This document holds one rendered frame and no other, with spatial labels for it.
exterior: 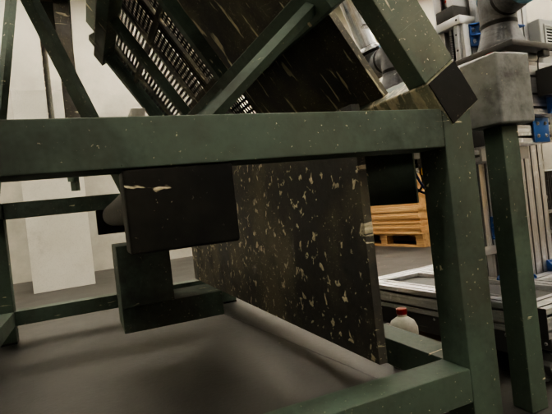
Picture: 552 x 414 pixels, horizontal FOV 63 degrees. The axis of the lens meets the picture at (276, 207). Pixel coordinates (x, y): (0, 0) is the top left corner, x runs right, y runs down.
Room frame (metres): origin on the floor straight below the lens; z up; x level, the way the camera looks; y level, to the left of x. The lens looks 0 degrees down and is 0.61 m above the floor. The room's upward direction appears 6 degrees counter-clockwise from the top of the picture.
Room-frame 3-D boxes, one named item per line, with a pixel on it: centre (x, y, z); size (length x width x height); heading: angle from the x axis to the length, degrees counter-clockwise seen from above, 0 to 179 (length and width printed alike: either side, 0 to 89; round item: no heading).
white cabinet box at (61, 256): (4.92, 2.39, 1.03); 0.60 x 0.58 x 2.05; 29
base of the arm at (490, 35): (1.54, -0.82, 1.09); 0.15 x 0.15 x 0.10
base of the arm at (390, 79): (1.98, -0.58, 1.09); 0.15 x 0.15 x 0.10
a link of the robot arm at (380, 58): (1.98, -0.58, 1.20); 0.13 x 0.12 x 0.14; 22
